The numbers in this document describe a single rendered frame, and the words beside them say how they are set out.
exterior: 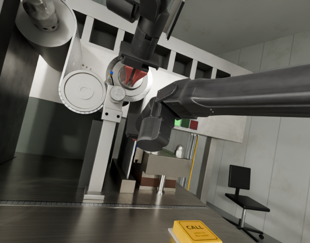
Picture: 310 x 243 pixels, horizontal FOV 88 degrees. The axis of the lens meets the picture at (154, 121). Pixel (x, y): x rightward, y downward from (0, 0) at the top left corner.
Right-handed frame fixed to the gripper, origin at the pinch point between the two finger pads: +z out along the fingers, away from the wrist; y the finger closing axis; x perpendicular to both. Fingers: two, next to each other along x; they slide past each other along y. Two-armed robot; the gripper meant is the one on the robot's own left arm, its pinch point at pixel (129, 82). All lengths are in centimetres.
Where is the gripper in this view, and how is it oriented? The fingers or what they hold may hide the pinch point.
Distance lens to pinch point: 48.2
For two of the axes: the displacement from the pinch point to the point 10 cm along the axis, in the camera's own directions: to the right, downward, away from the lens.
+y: 9.1, 2.1, 3.5
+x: -0.8, -7.4, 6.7
